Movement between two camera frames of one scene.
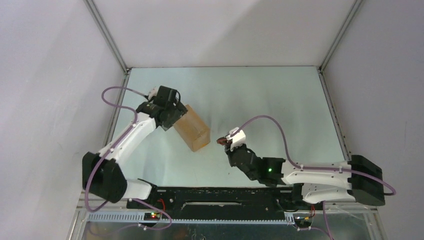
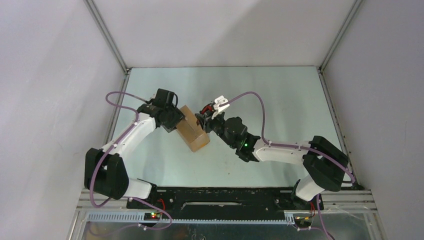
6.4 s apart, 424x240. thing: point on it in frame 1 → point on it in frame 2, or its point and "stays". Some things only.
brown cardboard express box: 193,131 stays
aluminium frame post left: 107,35 stays
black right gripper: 230,152 → 206,121
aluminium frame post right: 350,17 stays
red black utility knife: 223,141 → 209,107
